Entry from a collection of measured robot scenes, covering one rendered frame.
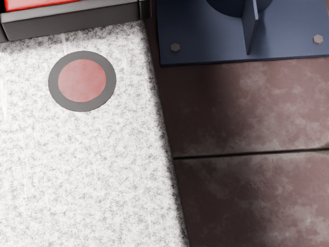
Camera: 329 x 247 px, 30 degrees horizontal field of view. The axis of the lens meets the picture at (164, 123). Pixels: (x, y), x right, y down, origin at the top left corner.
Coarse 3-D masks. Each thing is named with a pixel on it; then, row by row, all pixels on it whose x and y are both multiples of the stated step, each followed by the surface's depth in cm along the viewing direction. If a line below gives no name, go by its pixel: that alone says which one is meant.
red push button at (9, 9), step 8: (8, 0) 29; (16, 0) 29; (24, 0) 29; (32, 0) 29; (40, 0) 29; (48, 0) 29; (56, 0) 29; (64, 0) 29; (72, 0) 29; (8, 8) 29; (16, 8) 29; (24, 8) 29
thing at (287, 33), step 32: (160, 0) 137; (192, 0) 137; (224, 0) 132; (256, 0) 131; (288, 0) 137; (320, 0) 137; (160, 32) 134; (192, 32) 134; (224, 32) 134; (256, 32) 134; (288, 32) 134; (320, 32) 134; (160, 64) 131; (192, 64) 132
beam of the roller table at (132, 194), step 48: (0, 48) 29; (48, 48) 29; (96, 48) 29; (144, 48) 29; (0, 96) 28; (48, 96) 28; (144, 96) 28; (0, 144) 27; (48, 144) 27; (96, 144) 27; (144, 144) 27; (0, 192) 27; (48, 192) 27; (96, 192) 27; (144, 192) 27; (0, 240) 26; (48, 240) 26; (96, 240) 26; (144, 240) 26
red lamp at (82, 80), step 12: (84, 60) 29; (72, 72) 29; (84, 72) 29; (96, 72) 29; (60, 84) 29; (72, 84) 29; (84, 84) 29; (96, 84) 29; (72, 96) 28; (84, 96) 28; (96, 96) 28
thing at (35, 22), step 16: (0, 0) 29; (80, 0) 28; (96, 0) 28; (112, 0) 28; (128, 0) 28; (144, 0) 28; (0, 16) 28; (16, 16) 28; (32, 16) 28; (48, 16) 28; (64, 16) 28; (80, 16) 29; (96, 16) 29; (112, 16) 29; (128, 16) 29; (144, 16) 30; (0, 32) 29; (16, 32) 29; (32, 32) 29; (48, 32) 29
